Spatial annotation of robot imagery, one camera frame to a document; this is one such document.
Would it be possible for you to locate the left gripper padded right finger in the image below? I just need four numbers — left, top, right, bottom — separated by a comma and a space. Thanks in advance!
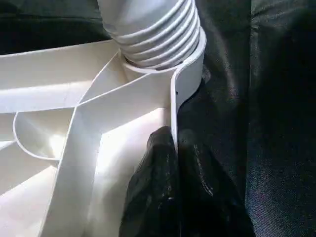
177, 130, 255, 237

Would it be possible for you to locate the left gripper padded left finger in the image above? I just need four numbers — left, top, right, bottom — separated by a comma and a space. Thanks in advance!
118, 127, 179, 237

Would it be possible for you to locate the white plastic table leg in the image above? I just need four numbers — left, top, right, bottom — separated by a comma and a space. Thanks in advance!
96, 0, 200, 70

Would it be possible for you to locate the black work mat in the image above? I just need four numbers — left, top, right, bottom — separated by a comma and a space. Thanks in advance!
0, 0, 316, 237

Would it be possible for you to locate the white plastic table top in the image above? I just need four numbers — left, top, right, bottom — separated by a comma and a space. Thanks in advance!
0, 25, 207, 237

